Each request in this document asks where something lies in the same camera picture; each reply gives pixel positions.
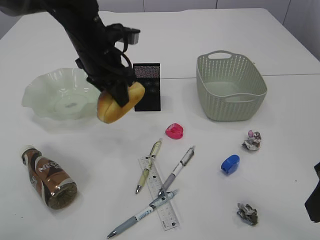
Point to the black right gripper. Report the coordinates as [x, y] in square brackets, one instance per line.
[312, 204]

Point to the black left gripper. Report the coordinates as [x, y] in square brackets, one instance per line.
[107, 66]

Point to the golden bread roll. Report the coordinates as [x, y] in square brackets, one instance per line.
[109, 111]

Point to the blue pencil sharpener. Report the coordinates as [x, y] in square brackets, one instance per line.
[230, 165]

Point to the brown Nescafe coffee bottle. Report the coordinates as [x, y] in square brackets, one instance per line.
[52, 183]

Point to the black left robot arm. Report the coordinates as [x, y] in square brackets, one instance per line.
[79, 18]

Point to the black mesh pen holder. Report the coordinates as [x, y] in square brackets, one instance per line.
[148, 74]

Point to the pale green wavy plate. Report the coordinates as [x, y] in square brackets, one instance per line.
[63, 94]

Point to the pink pencil sharpener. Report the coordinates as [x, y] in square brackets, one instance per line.
[174, 131]

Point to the yellow-green clear pen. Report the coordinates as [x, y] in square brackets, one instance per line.
[151, 158]

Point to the white grey upper pen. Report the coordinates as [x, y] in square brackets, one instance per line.
[181, 164]

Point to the green plastic woven basket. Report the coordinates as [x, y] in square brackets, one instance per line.
[230, 88]

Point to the white blue lower pen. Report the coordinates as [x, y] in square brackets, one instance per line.
[154, 205]

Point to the clear plastic ruler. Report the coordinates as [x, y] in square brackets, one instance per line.
[166, 213]

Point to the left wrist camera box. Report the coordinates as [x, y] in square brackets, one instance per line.
[132, 35]

